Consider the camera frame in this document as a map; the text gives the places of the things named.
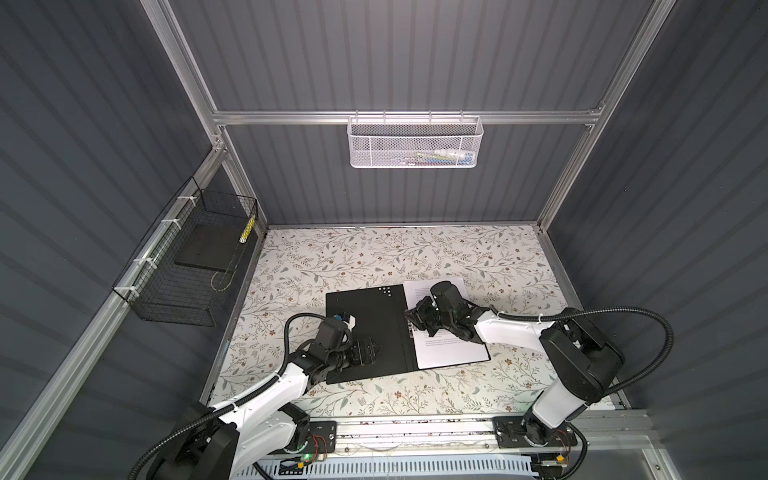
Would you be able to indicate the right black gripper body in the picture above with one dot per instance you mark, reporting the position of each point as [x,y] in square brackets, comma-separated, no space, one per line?
[440,320]

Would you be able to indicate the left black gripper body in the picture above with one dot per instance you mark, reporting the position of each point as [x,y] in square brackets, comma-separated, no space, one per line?
[342,358]

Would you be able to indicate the printed sheet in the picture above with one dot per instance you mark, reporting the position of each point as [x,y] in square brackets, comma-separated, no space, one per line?
[443,349]

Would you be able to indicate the grey folder with black inside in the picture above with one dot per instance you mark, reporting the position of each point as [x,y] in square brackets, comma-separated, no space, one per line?
[380,315]

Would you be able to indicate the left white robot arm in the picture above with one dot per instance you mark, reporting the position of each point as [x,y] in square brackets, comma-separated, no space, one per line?
[252,414]

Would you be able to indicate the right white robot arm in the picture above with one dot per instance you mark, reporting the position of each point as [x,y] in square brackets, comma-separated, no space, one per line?
[584,360]

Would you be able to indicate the floral table mat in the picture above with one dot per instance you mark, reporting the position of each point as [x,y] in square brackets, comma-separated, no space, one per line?
[502,266]

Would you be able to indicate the yellow marker in black basket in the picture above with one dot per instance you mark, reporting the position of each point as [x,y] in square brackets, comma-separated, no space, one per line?
[243,238]

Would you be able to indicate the pens in white basket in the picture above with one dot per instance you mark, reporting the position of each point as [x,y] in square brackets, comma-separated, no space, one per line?
[440,157]

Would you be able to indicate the black pad in basket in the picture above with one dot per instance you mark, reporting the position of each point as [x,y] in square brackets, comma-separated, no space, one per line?
[209,247]

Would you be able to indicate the black wire basket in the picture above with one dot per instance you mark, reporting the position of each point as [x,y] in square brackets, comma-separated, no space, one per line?
[189,271]

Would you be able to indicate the white wire basket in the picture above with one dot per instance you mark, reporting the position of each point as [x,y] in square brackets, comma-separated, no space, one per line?
[375,140]

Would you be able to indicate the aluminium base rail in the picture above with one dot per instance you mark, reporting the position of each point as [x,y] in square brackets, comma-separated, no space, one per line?
[325,438]

